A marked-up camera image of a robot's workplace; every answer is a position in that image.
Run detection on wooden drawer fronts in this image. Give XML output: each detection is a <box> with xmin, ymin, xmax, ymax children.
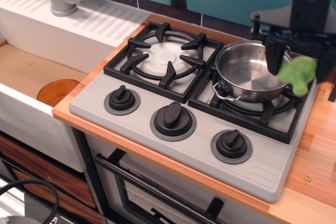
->
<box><xmin>1</xmin><ymin>132</ymin><xmax>104</xmax><ymax>223</ymax></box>

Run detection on black right burner grate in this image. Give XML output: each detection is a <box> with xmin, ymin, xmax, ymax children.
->
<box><xmin>188</xmin><ymin>65</ymin><xmax>318</xmax><ymax>144</ymax></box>

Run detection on black burner grate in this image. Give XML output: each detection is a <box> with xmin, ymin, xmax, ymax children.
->
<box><xmin>188</xmin><ymin>65</ymin><xmax>318</xmax><ymax>144</ymax></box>
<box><xmin>103</xmin><ymin>22</ymin><xmax>223</xmax><ymax>103</ymax></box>

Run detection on black stove knob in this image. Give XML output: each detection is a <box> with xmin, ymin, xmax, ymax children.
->
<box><xmin>211</xmin><ymin>129</ymin><xmax>253</xmax><ymax>165</ymax></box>
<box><xmin>104</xmin><ymin>85</ymin><xmax>141</xmax><ymax>116</ymax></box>
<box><xmin>150</xmin><ymin>102</ymin><xmax>197</xmax><ymax>142</ymax></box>

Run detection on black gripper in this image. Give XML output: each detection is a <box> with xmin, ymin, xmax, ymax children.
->
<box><xmin>250</xmin><ymin>0</ymin><xmax>335</xmax><ymax>82</ymax></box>

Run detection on green toy broccoli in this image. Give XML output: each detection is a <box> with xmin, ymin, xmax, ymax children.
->
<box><xmin>278</xmin><ymin>56</ymin><xmax>317</xmax><ymax>97</ymax></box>

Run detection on black middle stove knob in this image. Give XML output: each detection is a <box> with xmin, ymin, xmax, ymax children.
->
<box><xmin>150</xmin><ymin>102</ymin><xmax>197</xmax><ymax>142</ymax></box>

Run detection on white toy sink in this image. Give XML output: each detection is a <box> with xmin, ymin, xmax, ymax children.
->
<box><xmin>1</xmin><ymin>0</ymin><xmax>150</xmax><ymax>172</ymax></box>

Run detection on toy oven door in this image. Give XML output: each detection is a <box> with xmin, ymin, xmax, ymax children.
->
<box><xmin>86</xmin><ymin>135</ymin><xmax>272</xmax><ymax>223</ymax></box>

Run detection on black left burner grate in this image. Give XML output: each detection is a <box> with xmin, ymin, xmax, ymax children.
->
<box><xmin>103</xmin><ymin>22</ymin><xmax>223</xmax><ymax>103</ymax></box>

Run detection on black oven door handle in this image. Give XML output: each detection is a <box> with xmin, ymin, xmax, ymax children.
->
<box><xmin>94</xmin><ymin>149</ymin><xmax>225</xmax><ymax>223</ymax></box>

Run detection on orange plastic bowl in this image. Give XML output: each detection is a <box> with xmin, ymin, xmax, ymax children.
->
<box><xmin>37</xmin><ymin>79</ymin><xmax>79</xmax><ymax>107</ymax></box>

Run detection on black right stove knob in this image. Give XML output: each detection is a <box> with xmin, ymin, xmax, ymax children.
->
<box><xmin>211</xmin><ymin>129</ymin><xmax>253</xmax><ymax>165</ymax></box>

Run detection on black cable bottom left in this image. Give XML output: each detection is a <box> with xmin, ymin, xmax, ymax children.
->
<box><xmin>0</xmin><ymin>178</ymin><xmax>60</xmax><ymax>224</ymax></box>

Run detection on grey toy stove top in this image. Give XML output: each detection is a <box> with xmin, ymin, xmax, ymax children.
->
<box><xmin>68</xmin><ymin>21</ymin><xmax>321</xmax><ymax>204</ymax></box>

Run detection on black left stove knob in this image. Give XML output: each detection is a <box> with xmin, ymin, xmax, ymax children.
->
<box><xmin>104</xmin><ymin>85</ymin><xmax>141</xmax><ymax>116</ymax></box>

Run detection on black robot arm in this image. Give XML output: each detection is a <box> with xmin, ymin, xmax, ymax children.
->
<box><xmin>250</xmin><ymin>0</ymin><xmax>335</xmax><ymax>82</ymax></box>

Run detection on steel pot with handles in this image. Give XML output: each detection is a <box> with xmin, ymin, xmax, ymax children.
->
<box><xmin>213</xmin><ymin>40</ymin><xmax>288</xmax><ymax>103</ymax></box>

